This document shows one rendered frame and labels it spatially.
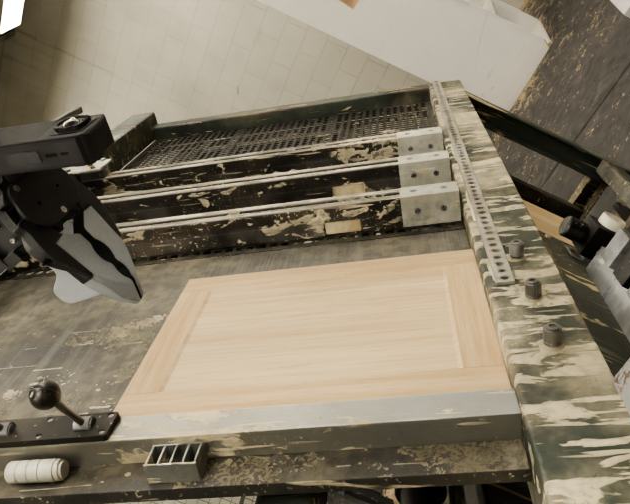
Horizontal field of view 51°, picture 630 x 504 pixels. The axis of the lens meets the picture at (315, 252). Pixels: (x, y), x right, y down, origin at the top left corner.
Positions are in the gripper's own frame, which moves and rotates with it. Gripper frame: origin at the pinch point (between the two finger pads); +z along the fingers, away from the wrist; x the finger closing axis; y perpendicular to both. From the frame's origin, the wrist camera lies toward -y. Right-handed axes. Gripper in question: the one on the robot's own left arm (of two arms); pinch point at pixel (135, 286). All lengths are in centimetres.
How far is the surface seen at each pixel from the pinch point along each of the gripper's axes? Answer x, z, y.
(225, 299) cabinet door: -50, 26, 34
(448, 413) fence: -14.0, 39.5, -7.0
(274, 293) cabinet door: -51, 31, 25
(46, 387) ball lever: -6.9, 6.3, 28.3
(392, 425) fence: -12.4, 36.6, -0.8
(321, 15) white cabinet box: -413, 34, 92
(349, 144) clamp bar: -126, 37, 24
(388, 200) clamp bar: -81, 39, 8
